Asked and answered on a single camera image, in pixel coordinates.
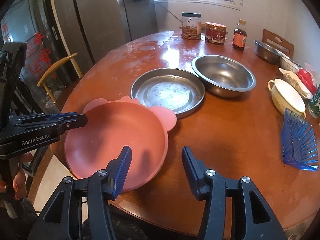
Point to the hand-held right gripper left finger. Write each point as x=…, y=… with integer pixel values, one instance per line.
x=122, y=172

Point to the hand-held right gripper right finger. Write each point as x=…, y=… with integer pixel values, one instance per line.
x=190, y=172

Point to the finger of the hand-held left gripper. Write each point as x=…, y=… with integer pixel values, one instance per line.
x=77, y=124
x=62, y=116

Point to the pink bear-shaped plate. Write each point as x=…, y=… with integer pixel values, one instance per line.
x=112, y=130

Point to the shallow steel plate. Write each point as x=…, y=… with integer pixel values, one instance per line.
x=170, y=92

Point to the large steel bowl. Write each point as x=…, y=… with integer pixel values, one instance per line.
x=222, y=75

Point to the blue ribbed plastic dish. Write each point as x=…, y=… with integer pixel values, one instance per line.
x=297, y=140

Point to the person's left hand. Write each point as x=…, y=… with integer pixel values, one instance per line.
x=20, y=181

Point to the yellow wooden chair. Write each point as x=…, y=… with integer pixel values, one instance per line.
x=62, y=60

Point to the glass door with red decals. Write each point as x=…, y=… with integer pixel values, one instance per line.
x=32, y=30

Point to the grey refrigerator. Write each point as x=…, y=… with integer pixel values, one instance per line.
x=100, y=17

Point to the white oblong dish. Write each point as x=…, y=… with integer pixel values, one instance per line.
x=290, y=78

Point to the red lidded jar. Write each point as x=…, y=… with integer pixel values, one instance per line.
x=215, y=33

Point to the green label plastic bottle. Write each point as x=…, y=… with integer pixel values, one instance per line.
x=315, y=105

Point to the clear jar with black lid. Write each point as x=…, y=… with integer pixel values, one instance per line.
x=191, y=30

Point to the small steel bowl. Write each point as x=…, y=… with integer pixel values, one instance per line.
x=267, y=52

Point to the brown sauce bottle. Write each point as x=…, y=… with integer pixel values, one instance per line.
x=239, y=37

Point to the white patterned ceramic bowl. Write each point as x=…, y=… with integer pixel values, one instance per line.
x=287, y=65

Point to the red tissue packet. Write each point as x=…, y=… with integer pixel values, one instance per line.
x=306, y=78

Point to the brown wooden chair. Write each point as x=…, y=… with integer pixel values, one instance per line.
x=268, y=36

